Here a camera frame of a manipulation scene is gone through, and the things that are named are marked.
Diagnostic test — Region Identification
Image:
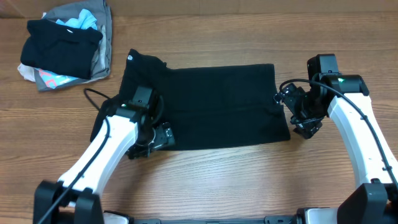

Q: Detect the black t-shirt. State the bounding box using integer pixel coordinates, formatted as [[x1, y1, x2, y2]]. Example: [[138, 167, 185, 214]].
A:
[[90, 49, 290, 151]]

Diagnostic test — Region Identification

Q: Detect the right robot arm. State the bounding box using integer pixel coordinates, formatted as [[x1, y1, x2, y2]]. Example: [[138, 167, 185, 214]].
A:
[[274, 54, 397, 224]]

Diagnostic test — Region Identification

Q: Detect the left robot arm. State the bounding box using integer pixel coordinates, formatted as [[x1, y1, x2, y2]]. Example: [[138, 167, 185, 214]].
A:
[[33, 86, 175, 223]]

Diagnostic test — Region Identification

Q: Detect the folded grey shirt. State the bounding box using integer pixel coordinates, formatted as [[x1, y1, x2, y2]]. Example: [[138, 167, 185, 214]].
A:
[[18, 1, 112, 91]]

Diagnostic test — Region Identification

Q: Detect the blue garment with red print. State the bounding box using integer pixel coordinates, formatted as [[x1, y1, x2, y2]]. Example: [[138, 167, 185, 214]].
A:
[[36, 68, 77, 89]]

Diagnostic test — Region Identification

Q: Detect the folded black shirt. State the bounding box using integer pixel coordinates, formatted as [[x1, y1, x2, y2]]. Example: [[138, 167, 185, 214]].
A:
[[21, 19, 103, 80]]

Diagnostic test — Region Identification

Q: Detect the light blue garment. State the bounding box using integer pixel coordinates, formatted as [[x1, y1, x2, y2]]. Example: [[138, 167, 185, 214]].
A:
[[55, 9, 97, 30]]

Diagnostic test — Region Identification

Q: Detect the white folded garment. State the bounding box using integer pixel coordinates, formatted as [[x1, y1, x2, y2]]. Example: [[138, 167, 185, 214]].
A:
[[17, 63, 35, 83]]

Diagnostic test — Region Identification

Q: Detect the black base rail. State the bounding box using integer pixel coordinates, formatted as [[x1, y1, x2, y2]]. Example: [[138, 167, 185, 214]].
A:
[[129, 215, 302, 224]]

